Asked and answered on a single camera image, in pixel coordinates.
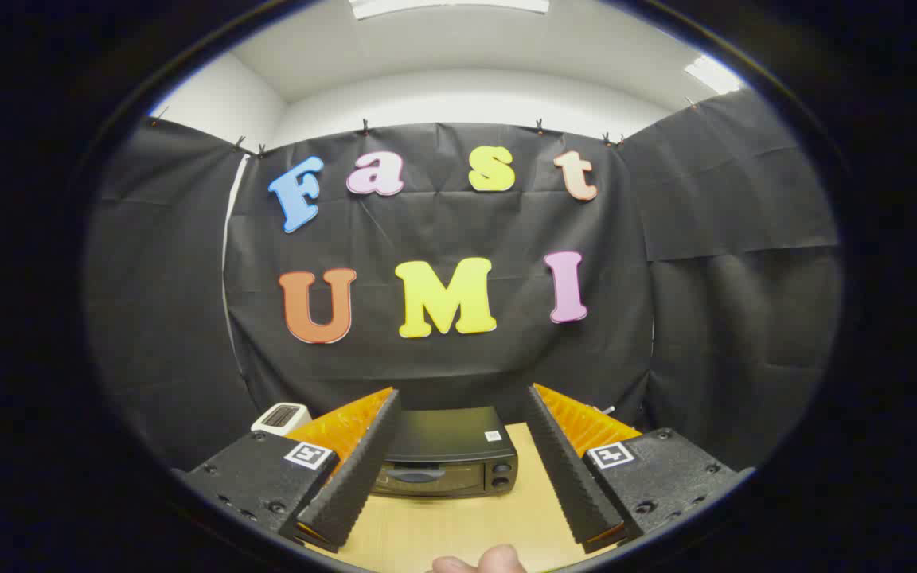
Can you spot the black backdrop cloth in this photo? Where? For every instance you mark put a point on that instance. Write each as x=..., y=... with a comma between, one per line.
x=458, y=227

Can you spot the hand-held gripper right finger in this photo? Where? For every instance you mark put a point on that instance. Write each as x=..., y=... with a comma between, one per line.
x=566, y=477

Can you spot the small ceiling light panel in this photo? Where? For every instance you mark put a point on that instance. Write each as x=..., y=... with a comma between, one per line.
x=713, y=73

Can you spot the white bread toaster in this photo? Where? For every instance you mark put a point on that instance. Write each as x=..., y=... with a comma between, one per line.
x=279, y=418

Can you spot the long ceiling light panel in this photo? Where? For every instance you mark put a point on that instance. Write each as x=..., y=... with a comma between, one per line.
x=450, y=5

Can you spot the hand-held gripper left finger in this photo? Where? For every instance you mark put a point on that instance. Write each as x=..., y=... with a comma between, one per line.
x=355, y=477

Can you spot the black toaster oven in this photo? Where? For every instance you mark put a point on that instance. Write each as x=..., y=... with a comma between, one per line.
x=446, y=434

